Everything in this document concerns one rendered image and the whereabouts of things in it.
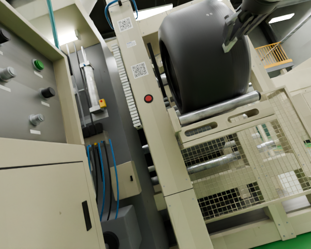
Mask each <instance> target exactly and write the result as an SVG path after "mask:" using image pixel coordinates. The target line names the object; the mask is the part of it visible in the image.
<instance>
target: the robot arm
mask: <svg viewBox="0 0 311 249"><path fill-rule="evenodd" d="M280 1H281V0H243V1H242V4H241V5H240V6H239V7H238V8H237V10H236V13H235V14H233V15H231V16H229V15H226V16H225V17H224V19H225V26H224V30H223V34H222V36H223V39H224V43H223V45H222V48H223V50H224V53H226V52H229V50H230V49H231V48H232V46H233V45H234V44H235V43H236V41H237V40H238V41H241V40H242V36H243V35H245V36H246V35H248V34H249V33H250V32H251V31H252V30H253V29H254V28H255V27H256V26H257V25H258V24H259V23H260V22H262V21H263V20H264V19H265V18H266V17H267V16H268V15H269V14H270V13H272V12H273V11H274V10H276V9H277V5H278V3H279V2H280Z"/></svg>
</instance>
